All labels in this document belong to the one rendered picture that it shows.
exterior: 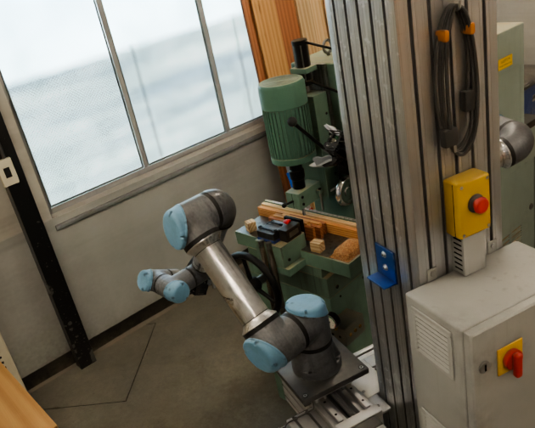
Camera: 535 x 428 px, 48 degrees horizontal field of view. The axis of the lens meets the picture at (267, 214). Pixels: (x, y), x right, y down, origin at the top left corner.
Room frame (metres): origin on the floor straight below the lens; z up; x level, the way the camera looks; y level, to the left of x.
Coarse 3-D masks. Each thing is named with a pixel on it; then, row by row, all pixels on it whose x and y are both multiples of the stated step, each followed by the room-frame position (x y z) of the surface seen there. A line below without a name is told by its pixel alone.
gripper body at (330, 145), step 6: (342, 132) 1.86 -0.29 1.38; (330, 138) 1.88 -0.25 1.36; (336, 138) 1.86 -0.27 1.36; (342, 138) 1.85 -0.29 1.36; (324, 144) 1.87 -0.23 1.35; (330, 144) 1.85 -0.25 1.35; (336, 144) 1.83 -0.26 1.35; (342, 144) 1.85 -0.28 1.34; (324, 150) 1.86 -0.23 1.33; (330, 150) 1.84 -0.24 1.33; (336, 150) 1.84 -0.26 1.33; (342, 150) 1.85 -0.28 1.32; (336, 156) 1.87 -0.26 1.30; (342, 156) 1.85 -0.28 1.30
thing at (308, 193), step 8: (312, 184) 2.22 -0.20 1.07; (288, 192) 2.19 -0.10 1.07; (296, 192) 2.17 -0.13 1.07; (304, 192) 2.17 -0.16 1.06; (312, 192) 2.20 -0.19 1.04; (288, 200) 2.19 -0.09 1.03; (296, 200) 2.16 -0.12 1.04; (304, 200) 2.17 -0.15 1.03; (312, 200) 2.20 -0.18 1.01; (296, 208) 2.17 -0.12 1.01
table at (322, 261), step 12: (240, 228) 2.31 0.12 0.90; (240, 240) 2.28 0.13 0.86; (252, 240) 2.22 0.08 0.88; (324, 240) 2.05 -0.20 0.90; (336, 240) 2.03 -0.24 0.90; (312, 252) 1.98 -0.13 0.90; (324, 252) 1.96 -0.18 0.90; (300, 264) 1.98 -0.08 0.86; (312, 264) 1.98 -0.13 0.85; (324, 264) 1.93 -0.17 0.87; (336, 264) 1.89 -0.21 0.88; (348, 264) 1.85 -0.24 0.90; (360, 264) 1.89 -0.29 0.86; (348, 276) 1.85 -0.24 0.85
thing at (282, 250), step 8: (256, 240) 2.05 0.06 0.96; (280, 240) 2.01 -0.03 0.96; (296, 240) 2.01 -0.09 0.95; (304, 240) 2.04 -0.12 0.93; (256, 248) 2.06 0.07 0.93; (272, 248) 1.99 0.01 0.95; (280, 248) 1.96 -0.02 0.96; (288, 248) 1.98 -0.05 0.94; (296, 248) 2.01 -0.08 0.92; (280, 256) 1.96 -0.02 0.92; (288, 256) 1.97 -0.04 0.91; (296, 256) 2.00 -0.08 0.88; (280, 264) 1.97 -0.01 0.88; (288, 264) 1.97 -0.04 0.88
